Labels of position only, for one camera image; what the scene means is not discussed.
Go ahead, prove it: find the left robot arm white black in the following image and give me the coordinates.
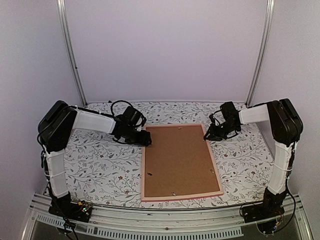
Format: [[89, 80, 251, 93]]
[[37, 100, 152, 217]]

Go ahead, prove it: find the floral patterned table mat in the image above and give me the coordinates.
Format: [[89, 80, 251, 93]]
[[48, 101, 283, 210]]

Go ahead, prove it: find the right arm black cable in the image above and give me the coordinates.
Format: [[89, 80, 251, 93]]
[[239, 189, 298, 226]]

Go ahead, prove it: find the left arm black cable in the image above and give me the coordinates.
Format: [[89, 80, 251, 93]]
[[110, 99, 132, 118]]

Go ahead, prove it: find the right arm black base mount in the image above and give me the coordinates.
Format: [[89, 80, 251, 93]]
[[239, 194, 286, 235]]

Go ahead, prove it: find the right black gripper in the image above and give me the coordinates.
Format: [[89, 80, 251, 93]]
[[203, 121, 240, 142]]

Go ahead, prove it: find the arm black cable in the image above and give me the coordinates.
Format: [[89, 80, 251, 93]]
[[110, 99, 132, 118], [239, 189, 298, 226]]

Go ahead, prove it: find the aluminium front rail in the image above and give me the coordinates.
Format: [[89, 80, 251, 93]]
[[21, 194, 313, 240]]

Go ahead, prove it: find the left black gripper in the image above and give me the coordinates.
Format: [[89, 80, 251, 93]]
[[121, 125, 152, 147]]

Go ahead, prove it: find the aluminium corner post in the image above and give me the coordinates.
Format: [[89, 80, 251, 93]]
[[245, 0, 275, 107], [56, 0, 88, 106]]

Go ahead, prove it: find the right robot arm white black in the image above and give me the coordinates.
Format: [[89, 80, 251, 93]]
[[203, 98, 303, 196]]

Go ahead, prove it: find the pink wooden picture frame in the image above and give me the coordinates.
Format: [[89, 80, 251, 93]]
[[140, 123, 225, 203]]

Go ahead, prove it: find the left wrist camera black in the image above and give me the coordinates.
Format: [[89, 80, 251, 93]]
[[122, 106, 147, 128]]

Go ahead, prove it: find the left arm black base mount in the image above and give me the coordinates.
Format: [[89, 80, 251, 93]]
[[48, 194, 92, 223]]

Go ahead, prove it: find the right aluminium corner post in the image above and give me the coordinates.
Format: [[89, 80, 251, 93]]
[[245, 0, 275, 107]]

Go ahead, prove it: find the brown cardboard backing board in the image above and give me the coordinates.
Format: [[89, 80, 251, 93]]
[[144, 125, 220, 198]]

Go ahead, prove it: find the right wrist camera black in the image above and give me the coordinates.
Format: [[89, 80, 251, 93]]
[[209, 101, 239, 123]]

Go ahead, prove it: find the left aluminium corner post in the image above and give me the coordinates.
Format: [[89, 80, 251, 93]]
[[56, 0, 88, 106]]

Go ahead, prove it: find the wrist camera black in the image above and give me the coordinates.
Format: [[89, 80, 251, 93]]
[[122, 106, 147, 128], [209, 101, 239, 123]]

